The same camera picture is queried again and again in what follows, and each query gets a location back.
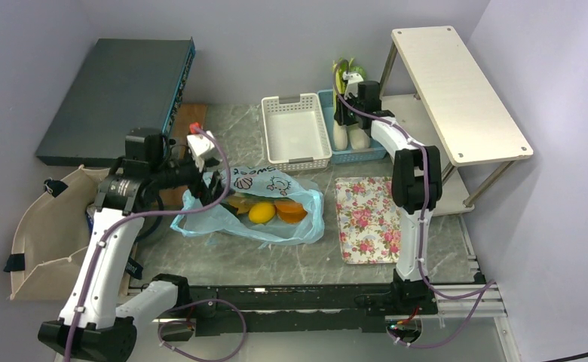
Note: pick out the white two-tier metal shelf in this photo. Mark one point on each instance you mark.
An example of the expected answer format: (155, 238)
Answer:
(455, 108)

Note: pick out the dark grey flat equipment box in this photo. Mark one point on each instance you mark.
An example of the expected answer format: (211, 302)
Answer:
(122, 84)

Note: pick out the green napa cabbage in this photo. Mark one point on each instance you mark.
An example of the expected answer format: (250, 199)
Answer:
(358, 139)

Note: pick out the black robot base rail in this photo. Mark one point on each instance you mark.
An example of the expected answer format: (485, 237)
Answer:
(367, 307)

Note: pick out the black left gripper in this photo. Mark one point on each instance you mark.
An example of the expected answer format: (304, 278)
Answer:
(199, 188)

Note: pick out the wooden board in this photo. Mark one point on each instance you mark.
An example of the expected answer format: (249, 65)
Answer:
(187, 114)

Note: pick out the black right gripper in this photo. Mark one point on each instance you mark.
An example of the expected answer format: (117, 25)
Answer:
(341, 116)

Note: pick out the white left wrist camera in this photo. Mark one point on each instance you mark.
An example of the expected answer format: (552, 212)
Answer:
(201, 147)

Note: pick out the orange pumpkin slice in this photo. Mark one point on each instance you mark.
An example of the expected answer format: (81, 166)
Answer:
(290, 211)

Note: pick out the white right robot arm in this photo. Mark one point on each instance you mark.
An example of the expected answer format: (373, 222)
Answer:
(416, 188)

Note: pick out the yellow lemon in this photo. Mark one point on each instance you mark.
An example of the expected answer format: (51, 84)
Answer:
(262, 212)

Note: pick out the floral pattern tray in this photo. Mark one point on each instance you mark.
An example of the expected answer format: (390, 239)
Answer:
(368, 220)

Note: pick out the light blue printed grocery bag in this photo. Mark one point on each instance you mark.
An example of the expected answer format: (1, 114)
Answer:
(257, 184)

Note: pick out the white perforated plastic basket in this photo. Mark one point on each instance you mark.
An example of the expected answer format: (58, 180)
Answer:
(296, 135)

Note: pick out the brown potato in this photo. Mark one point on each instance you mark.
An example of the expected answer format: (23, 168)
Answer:
(239, 205)

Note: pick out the beige canvas tote bag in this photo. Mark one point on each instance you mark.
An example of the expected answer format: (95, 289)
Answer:
(52, 237)

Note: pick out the blue perforated plastic basket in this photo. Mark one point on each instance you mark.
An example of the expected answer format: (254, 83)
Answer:
(375, 152)

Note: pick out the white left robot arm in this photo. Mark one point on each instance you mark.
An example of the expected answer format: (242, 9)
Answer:
(93, 325)

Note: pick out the green celery stalks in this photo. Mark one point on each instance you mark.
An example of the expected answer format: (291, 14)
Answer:
(339, 133)

